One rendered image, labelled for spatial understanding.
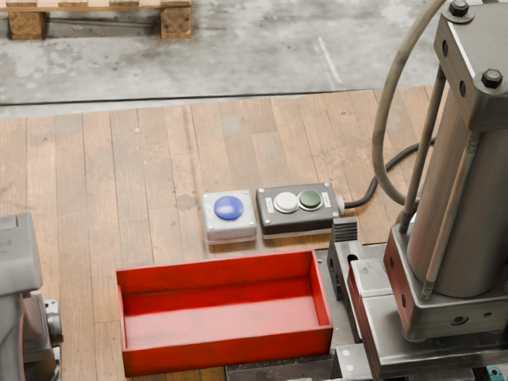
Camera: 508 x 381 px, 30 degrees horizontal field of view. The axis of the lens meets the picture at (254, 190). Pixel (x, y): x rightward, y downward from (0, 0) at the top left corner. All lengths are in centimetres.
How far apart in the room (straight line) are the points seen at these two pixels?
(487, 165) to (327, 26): 239
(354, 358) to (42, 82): 192
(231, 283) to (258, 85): 163
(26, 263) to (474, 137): 34
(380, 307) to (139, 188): 54
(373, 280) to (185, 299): 34
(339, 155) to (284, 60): 152
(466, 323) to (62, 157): 74
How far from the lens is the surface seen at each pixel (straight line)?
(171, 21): 292
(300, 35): 299
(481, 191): 69
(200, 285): 122
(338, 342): 120
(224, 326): 119
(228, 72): 285
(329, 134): 142
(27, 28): 297
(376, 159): 79
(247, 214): 127
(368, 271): 96
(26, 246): 75
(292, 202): 127
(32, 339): 100
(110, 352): 118
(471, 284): 78
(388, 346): 87
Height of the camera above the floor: 191
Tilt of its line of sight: 49 degrees down
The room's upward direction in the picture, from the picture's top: 3 degrees clockwise
